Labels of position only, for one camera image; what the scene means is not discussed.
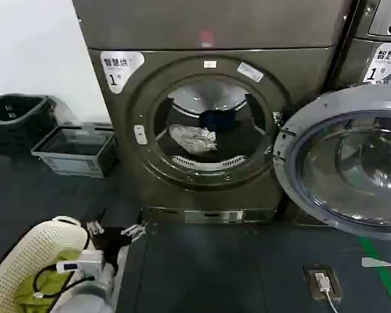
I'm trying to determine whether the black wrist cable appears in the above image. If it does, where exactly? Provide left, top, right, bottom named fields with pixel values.
left=34, top=260, right=96, bottom=303

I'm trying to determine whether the grey plastic crate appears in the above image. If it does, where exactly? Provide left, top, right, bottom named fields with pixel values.
left=30, top=125, right=119, bottom=179

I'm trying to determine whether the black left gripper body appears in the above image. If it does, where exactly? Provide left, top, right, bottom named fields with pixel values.
left=101, top=226, right=130, bottom=265

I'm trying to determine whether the green cloth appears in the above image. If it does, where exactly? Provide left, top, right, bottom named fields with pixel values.
left=14, top=269, right=76, bottom=313

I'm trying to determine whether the grey dryer with white label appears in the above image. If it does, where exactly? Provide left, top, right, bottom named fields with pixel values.
left=328, top=0, right=391, bottom=89

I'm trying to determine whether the grey dryer with open drum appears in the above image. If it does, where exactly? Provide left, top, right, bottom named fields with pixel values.
left=72, top=0, right=346, bottom=226

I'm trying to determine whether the white plug with cable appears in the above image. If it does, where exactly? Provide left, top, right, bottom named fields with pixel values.
left=313, top=273, right=339, bottom=313

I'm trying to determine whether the green floor tape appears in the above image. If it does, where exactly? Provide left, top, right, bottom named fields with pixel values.
left=358, top=235, right=391, bottom=313

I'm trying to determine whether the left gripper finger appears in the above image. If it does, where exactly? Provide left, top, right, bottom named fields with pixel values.
left=86, top=220, right=104, bottom=236
left=120, top=222, right=148, bottom=238

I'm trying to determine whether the white perforated laundry basket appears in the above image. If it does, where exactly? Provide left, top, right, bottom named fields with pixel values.
left=0, top=215, right=93, bottom=313

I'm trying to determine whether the round glass dryer door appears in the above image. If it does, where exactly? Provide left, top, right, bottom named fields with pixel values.
left=271, top=82, right=391, bottom=243

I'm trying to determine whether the pale grey crumpled garment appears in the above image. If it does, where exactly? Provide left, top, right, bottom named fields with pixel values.
left=167, top=123, right=220, bottom=156

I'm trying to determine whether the dark blue garment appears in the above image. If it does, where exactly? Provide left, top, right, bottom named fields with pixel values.
left=199, top=110, right=239, bottom=133

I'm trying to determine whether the black plastic laundry basket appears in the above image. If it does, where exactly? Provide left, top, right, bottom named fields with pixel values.
left=0, top=93, right=58, bottom=158

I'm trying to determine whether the white floor sticker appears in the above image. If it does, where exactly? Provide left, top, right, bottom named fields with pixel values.
left=360, top=257, right=391, bottom=269

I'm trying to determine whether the metal floor socket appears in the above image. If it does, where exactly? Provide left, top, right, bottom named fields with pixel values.
left=302, top=265, right=343, bottom=300

